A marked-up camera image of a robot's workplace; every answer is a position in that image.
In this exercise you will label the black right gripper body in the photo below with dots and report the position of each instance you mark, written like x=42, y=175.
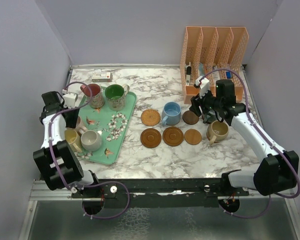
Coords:
x=209, y=102

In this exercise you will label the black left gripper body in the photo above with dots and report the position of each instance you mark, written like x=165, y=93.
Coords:
x=61, y=105

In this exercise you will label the dark walnut coaster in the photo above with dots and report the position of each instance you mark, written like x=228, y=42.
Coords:
x=190, y=117

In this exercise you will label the grey mug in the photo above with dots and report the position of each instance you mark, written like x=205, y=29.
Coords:
x=208, y=118

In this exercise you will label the blue mug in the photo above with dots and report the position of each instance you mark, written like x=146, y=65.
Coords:
x=171, y=114

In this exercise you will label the tan mug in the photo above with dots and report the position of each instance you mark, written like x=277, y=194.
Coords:
x=217, y=132

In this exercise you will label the woven rattan coaster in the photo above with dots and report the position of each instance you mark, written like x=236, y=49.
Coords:
x=150, y=117

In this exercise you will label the brown ringed wooden coaster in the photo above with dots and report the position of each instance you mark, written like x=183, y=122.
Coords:
x=150, y=138

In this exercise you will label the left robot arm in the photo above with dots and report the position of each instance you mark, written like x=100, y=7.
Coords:
x=56, y=160

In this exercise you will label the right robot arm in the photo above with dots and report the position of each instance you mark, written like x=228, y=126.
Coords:
x=277, y=170

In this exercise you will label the pink mug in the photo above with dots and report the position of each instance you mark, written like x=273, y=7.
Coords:
x=80, y=127

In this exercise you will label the yellow mug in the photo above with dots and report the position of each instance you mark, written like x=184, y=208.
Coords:
x=73, y=139

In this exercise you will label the white printed packet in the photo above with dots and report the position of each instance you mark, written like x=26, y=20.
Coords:
x=216, y=74

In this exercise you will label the white cream mug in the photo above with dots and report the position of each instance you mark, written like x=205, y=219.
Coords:
x=91, y=140

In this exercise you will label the red floral mug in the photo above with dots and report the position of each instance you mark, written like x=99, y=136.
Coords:
x=94, y=94

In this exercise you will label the white blue packet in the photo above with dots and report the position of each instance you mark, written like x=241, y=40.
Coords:
x=201, y=70

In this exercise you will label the black grey marker pen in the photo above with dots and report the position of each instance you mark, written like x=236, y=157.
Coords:
x=188, y=74

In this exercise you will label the green serving tray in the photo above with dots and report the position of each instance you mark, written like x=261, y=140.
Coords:
x=111, y=125

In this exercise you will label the small white red box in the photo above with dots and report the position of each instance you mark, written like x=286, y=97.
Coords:
x=101, y=77

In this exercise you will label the green floral mug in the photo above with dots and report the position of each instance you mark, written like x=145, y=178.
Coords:
x=115, y=96

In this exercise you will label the peach plastic file organizer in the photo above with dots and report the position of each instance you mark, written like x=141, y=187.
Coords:
x=210, y=45

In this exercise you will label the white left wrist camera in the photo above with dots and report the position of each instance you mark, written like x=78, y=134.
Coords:
x=70, y=100

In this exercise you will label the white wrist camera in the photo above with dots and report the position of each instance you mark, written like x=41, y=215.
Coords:
x=70, y=100
x=203, y=84

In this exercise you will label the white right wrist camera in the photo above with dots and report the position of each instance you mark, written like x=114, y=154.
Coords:
x=203, y=84

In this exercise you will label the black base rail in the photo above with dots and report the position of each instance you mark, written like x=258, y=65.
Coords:
x=159, y=193

